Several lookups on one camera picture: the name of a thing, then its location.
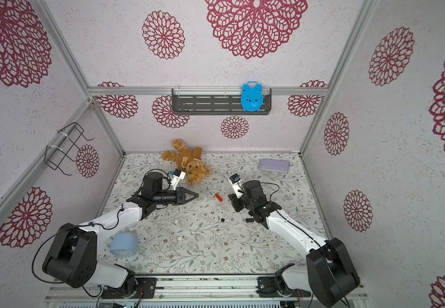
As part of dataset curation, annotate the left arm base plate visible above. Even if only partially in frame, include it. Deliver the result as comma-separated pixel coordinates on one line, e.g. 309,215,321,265
101,277,157,300

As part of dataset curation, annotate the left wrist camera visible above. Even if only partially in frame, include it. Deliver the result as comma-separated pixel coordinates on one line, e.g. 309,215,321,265
169,169,186,190

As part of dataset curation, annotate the purple rectangular case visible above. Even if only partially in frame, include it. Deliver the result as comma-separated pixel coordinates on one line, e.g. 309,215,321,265
259,159,291,173

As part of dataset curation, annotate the aluminium front rail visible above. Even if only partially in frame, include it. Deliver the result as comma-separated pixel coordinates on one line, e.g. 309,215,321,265
44,274,370,304

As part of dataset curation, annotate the red usb drive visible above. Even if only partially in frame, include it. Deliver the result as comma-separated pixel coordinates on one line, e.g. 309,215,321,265
215,193,224,203

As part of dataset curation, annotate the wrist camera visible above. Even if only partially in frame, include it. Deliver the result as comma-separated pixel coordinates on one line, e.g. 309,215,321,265
169,169,186,190
228,173,244,199

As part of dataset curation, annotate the light blue cup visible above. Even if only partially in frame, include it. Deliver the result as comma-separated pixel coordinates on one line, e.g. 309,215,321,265
110,232,138,257

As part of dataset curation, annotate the grey wall shelf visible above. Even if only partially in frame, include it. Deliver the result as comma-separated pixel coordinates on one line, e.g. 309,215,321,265
171,89,272,116

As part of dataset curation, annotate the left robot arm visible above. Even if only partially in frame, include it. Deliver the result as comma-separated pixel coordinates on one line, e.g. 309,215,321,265
42,169,199,298

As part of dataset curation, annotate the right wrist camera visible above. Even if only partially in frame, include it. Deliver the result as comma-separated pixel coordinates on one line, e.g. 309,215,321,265
228,173,244,199

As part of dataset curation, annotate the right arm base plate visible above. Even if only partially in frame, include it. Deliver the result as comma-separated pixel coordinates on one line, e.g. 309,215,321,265
257,276,312,298

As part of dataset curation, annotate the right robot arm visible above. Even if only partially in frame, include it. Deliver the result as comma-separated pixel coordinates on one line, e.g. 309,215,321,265
228,174,361,307

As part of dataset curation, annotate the brown teddy bear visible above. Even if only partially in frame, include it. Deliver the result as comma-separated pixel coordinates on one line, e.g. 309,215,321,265
162,139,212,186

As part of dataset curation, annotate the black wire wall rack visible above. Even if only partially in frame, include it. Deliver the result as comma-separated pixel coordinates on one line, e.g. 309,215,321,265
44,122,94,177

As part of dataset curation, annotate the blue alarm clock toy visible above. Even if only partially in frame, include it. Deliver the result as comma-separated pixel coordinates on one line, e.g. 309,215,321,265
240,82,264,112

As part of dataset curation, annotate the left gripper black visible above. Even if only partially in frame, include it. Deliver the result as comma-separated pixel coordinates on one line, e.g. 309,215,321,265
154,187,199,207

